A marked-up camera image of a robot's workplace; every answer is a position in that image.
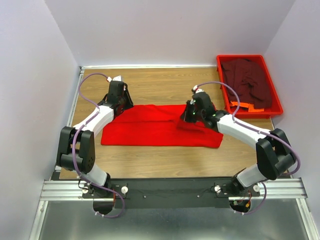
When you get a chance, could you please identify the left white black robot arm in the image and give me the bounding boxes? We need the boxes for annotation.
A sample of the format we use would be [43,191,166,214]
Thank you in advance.
[56,75,134,198]

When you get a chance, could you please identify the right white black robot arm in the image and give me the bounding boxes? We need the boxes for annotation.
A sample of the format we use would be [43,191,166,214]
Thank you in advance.
[180,91,298,196]

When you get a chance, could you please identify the orange t shirt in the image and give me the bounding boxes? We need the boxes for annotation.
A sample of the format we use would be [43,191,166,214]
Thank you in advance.
[230,101,265,113]

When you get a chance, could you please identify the dark maroon t shirt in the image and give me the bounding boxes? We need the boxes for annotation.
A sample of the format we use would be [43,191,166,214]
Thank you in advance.
[221,58,272,111]

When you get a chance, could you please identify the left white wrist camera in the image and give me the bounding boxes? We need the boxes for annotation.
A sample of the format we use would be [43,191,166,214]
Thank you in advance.
[106,75,123,83]

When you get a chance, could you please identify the aluminium frame rail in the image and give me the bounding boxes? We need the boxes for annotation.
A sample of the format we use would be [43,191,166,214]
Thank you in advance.
[29,65,311,240]

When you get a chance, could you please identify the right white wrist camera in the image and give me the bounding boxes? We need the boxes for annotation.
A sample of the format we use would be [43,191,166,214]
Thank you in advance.
[191,85,204,95]

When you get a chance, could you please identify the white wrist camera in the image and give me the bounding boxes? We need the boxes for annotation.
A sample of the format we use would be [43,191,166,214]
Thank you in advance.
[191,85,204,95]
[106,75,123,83]

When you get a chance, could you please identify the bright red t shirt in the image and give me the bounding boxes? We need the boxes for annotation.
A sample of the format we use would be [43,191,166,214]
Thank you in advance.
[100,104,224,149]

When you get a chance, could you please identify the red plastic bin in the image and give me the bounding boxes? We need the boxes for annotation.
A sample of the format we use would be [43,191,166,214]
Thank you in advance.
[216,54,283,119]

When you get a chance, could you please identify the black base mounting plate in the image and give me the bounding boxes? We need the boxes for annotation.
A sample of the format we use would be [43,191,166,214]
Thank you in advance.
[78,177,260,216]

